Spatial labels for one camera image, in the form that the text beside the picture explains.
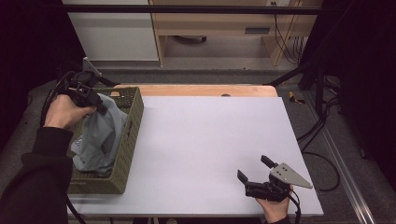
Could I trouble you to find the person's right hand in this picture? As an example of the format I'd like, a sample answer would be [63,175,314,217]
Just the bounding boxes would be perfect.
[255,184,295,224]

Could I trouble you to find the grey-blue cloth garment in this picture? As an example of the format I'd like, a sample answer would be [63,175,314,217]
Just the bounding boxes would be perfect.
[70,92,129,177]

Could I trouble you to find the white cabinet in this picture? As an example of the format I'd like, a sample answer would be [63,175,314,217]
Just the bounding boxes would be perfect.
[61,0,161,63]

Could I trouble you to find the black horizontal bar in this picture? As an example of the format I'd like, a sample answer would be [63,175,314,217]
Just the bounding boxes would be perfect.
[63,4,322,16]

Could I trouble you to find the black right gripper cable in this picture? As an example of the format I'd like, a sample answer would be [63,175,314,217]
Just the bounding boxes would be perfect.
[287,189,303,224]

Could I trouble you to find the bundle of black wall cables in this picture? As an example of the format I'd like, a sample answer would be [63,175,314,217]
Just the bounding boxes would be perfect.
[271,1,309,66]

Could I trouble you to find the metal floor rail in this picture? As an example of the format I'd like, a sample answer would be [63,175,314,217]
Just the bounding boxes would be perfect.
[302,89,377,224]

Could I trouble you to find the person's left hand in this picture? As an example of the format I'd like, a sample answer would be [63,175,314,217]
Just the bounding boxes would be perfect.
[43,93,98,131]

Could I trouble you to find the light wooden desk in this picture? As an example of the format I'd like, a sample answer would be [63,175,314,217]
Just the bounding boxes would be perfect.
[148,0,324,67]

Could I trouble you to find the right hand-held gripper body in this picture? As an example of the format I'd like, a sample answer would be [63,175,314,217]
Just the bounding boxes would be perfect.
[244,161,314,203]

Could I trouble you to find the black floor cable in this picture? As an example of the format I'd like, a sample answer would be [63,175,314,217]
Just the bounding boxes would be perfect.
[296,95,343,193]

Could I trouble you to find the black metal stand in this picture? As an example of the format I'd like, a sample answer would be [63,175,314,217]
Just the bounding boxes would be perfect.
[262,52,331,117]

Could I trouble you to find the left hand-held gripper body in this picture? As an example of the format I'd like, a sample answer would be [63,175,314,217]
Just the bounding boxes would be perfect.
[61,57,105,109]

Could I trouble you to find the white table board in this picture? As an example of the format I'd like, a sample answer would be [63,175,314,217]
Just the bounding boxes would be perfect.
[66,95,325,218]

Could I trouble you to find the olive green plastic basket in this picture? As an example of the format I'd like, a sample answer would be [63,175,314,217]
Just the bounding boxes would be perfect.
[66,86,146,195]

